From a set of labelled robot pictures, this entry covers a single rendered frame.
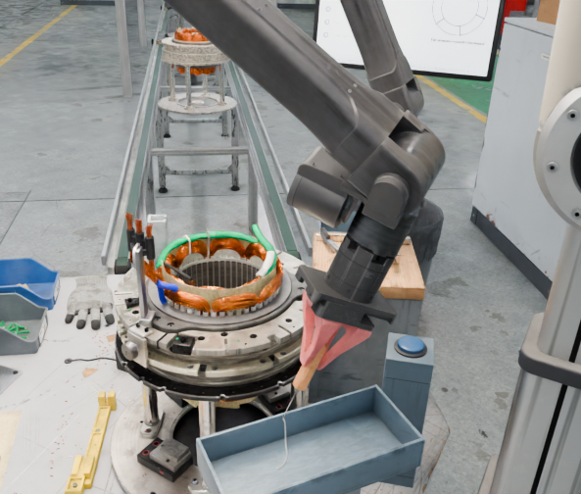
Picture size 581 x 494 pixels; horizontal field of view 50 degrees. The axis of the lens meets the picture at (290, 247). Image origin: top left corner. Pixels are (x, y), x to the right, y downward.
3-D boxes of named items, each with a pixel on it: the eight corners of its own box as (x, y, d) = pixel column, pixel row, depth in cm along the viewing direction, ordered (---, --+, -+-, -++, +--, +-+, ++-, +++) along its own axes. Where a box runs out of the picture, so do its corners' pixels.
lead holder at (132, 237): (128, 248, 87) (126, 226, 86) (158, 248, 88) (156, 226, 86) (123, 261, 84) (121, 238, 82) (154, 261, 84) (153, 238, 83)
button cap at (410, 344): (397, 353, 94) (397, 347, 93) (398, 337, 97) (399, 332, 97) (423, 357, 93) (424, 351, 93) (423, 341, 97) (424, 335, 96)
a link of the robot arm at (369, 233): (419, 209, 60) (425, 203, 65) (356, 177, 61) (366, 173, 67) (387, 271, 62) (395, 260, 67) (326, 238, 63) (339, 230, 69)
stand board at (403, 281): (313, 242, 124) (313, 231, 123) (409, 246, 124) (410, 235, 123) (312, 295, 106) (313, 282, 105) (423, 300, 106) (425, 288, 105)
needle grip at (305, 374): (290, 380, 70) (313, 336, 69) (303, 383, 71) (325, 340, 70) (294, 389, 69) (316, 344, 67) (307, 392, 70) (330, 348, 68)
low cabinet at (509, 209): (650, 301, 310) (737, 52, 255) (547, 307, 301) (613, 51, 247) (545, 216, 399) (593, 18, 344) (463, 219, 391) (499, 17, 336)
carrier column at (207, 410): (202, 481, 100) (198, 378, 91) (217, 481, 100) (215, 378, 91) (201, 494, 98) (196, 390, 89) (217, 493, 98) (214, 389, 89)
